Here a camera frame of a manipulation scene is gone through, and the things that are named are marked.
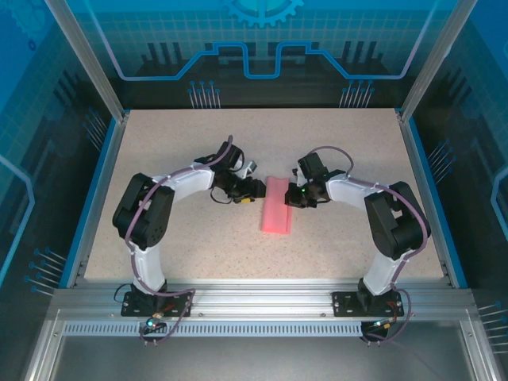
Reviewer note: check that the pink paper sheet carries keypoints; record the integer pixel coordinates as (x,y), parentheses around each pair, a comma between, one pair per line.
(274,210)

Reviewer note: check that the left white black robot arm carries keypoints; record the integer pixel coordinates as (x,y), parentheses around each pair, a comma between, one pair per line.
(190,178)

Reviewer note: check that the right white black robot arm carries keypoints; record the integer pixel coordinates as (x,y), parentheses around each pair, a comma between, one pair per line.
(357,190)

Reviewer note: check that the aluminium front beam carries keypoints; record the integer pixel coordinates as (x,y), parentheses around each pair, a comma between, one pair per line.
(258,297)

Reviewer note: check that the yellow power connector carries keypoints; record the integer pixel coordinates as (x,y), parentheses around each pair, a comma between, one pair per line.
(154,322)
(383,324)

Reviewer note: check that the grey metal bottom panel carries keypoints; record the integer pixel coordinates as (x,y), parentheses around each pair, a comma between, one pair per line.
(258,361)

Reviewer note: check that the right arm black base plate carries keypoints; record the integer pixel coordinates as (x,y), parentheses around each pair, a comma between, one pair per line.
(345,305)

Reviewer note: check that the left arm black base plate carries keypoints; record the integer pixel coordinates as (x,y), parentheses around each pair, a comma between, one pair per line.
(178,305)

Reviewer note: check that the aluminium frame post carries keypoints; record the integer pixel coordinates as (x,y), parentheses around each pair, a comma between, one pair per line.
(91,67)
(432,59)

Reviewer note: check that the aluminium lower frame rail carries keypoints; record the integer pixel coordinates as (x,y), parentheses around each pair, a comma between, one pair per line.
(43,353)
(478,349)

